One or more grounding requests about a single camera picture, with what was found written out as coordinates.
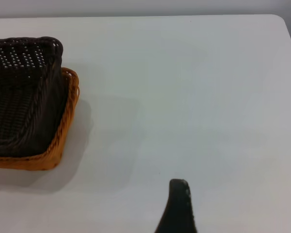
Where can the dark brown wicker basket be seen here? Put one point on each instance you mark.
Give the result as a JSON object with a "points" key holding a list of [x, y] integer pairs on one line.
{"points": [[19, 116]]}

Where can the orange wicker basket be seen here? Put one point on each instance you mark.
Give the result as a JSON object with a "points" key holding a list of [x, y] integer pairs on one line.
{"points": [[26, 163]]}

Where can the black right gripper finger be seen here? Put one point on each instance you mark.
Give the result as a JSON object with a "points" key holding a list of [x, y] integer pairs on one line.
{"points": [[178, 213]]}

